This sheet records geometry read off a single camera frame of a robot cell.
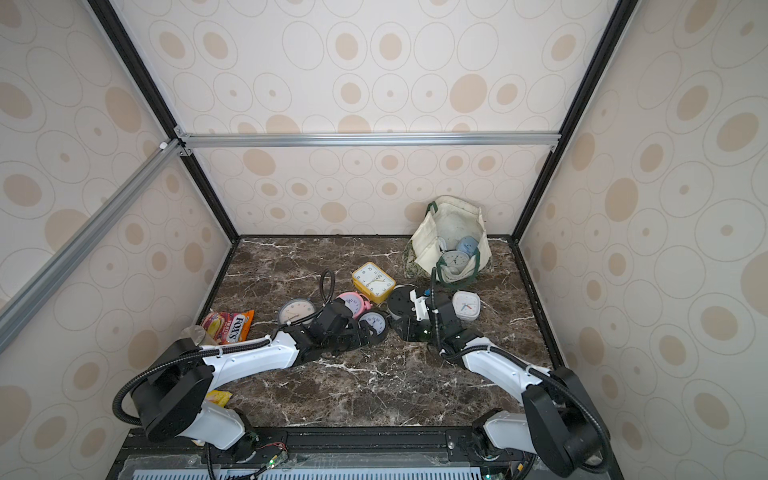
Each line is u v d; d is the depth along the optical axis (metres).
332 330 0.67
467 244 1.09
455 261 1.05
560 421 0.42
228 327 0.92
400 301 0.97
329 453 0.73
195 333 0.78
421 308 0.78
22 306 0.52
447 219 1.13
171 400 0.43
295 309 0.97
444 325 0.66
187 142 0.91
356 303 0.98
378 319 0.94
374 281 1.03
